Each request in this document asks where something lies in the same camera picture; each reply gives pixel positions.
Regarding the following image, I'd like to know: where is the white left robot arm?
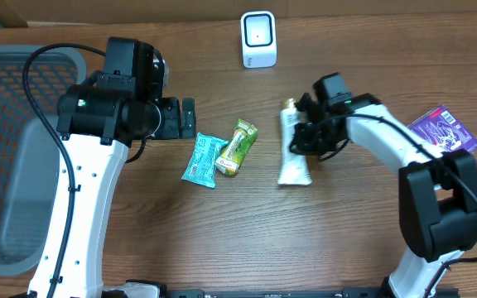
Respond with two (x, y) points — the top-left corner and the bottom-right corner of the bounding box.
(26, 37), (196, 298)

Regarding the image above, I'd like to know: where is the purple Carefree packet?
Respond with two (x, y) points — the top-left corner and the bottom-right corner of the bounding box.
(408, 105), (477, 153)

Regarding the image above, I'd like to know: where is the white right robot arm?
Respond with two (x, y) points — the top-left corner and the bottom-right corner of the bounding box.
(288, 73), (477, 297)

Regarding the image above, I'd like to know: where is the white barcode scanner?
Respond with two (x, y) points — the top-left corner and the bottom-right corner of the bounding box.
(240, 10), (277, 69)

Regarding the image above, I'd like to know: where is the green juice carton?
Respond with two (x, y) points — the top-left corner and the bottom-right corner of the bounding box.
(215, 119), (258, 176)

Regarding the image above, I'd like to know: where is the white tube gold cap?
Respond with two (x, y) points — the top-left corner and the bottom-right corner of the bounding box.
(277, 99), (312, 186)

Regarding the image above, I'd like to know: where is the grey plastic basket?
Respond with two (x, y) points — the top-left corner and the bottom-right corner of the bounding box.
(0, 45), (88, 277)

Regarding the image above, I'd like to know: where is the teal tissue packet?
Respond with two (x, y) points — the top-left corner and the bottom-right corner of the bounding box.
(181, 132), (229, 189)

